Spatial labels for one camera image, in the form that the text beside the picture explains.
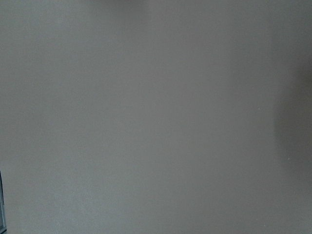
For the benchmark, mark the grey metal edge strip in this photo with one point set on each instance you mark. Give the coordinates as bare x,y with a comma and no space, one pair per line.
3,228

